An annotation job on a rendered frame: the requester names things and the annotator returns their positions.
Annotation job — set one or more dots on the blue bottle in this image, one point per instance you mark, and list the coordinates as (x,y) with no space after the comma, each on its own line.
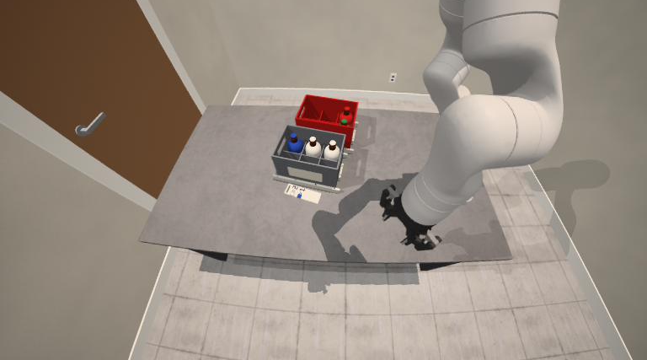
(295,144)

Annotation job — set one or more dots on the white paper pick list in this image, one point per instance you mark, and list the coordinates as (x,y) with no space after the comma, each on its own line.
(303,193)

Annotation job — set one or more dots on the grey divided crate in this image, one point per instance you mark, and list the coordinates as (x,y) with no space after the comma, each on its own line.
(303,167)

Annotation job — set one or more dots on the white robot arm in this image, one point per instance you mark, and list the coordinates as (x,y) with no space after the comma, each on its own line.
(514,42)

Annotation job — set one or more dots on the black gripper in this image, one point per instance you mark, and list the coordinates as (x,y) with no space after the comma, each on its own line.
(430,241)

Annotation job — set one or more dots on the cream bottle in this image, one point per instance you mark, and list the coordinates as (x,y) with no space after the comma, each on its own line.
(332,151)
(313,148)

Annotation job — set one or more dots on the red crate with dividers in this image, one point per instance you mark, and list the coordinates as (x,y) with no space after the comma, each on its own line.
(331,110)

